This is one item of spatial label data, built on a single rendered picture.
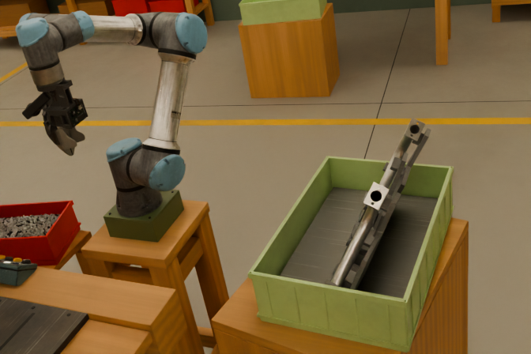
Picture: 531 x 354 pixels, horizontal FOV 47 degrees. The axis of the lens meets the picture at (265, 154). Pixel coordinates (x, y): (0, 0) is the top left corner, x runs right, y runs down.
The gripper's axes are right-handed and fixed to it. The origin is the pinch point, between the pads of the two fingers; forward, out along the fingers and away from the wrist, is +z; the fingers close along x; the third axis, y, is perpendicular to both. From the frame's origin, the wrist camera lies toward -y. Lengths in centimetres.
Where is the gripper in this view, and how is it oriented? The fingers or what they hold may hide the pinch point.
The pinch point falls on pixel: (68, 150)
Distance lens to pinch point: 170.6
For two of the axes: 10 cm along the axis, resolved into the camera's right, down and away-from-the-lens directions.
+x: 3.6, -5.0, 7.9
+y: 9.2, 0.5, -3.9
